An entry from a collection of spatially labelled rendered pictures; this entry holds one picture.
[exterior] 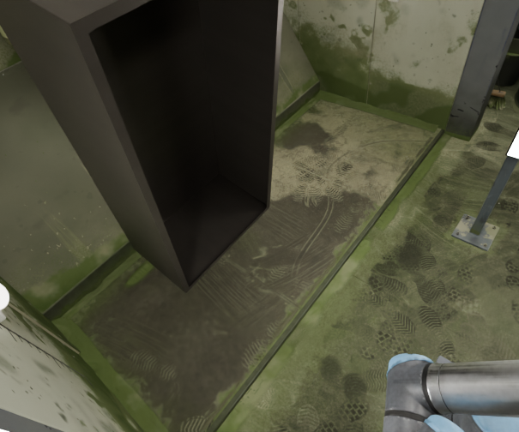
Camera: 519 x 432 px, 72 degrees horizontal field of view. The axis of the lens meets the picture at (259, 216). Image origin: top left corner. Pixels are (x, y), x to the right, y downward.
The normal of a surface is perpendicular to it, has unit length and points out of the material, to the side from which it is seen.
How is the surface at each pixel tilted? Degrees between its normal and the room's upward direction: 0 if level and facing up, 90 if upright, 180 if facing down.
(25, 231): 57
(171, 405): 0
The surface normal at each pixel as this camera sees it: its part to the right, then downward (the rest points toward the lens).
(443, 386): -0.80, -0.32
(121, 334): -0.14, -0.65
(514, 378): -0.76, -0.54
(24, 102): 0.56, 0.00
